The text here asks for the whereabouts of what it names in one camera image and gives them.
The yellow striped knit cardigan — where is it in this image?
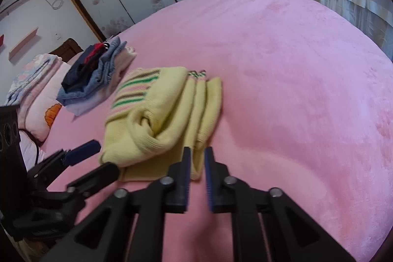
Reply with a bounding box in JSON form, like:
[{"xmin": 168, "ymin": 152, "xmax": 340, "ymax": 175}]
[{"xmin": 98, "ymin": 67, "xmax": 223, "ymax": 181}]

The pink cartoon pillow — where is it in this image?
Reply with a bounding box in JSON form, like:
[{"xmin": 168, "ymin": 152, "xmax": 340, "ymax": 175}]
[{"xmin": 21, "ymin": 62, "xmax": 70, "ymax": 142}]

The dark navy folded garment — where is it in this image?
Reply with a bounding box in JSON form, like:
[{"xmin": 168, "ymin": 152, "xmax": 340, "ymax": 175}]
[{"xmin": 61, "ymin": 42, "xmax": 109, "ymax": 92}]

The floral folded quilt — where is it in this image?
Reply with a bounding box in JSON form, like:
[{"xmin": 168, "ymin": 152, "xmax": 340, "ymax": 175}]
[{"xmin": 5, "ymin": 53, "xmax": 63, "ymax": 106}]

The light pink folded garment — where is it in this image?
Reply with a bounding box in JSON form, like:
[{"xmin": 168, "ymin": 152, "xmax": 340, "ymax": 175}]
[{"xmin": 65, "ymin": 46, "xmax": 137, "ymax": 116}]

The blue denim folded garment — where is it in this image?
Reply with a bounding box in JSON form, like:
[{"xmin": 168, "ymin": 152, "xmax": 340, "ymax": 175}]
[{"xmin": 57, "ymin": 37, "xmax": 127, "ymax": 106}]

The dark wooden headboard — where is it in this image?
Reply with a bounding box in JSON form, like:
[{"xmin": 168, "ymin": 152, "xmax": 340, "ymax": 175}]
[{"xmin": 49, "ymin": 38, "xmax": 83, "ymax": 62}]

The black cable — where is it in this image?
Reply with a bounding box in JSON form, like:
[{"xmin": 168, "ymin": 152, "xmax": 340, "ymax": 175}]
[{"xmin": 18, "ymin": 126, "xmax": 42, "ymax": 166}]

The pink wall shelf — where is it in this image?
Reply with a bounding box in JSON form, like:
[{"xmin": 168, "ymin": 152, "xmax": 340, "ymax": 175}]
[{"xmin": 8, "ymin": 27, "xmax": 39, "ymax": 60}]

